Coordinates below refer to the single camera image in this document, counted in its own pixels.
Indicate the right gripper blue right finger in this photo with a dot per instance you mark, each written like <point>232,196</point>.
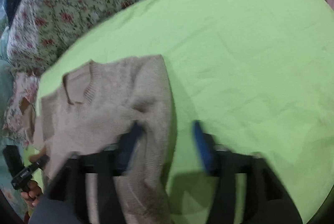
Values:
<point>266,201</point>

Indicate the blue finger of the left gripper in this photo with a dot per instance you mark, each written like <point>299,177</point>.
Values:
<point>41,162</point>

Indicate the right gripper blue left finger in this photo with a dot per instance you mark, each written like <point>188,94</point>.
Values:
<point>66,195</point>

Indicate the beige knit sweater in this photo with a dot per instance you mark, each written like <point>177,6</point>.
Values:
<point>92,107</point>

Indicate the person's left hand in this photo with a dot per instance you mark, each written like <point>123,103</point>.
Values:
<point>34,194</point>

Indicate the teal floral duvet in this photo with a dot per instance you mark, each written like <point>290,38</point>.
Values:
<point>7,192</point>

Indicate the pink floral pillow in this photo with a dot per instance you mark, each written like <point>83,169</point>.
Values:
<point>25,88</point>

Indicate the green blanket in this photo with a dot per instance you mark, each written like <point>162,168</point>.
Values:
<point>258,74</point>

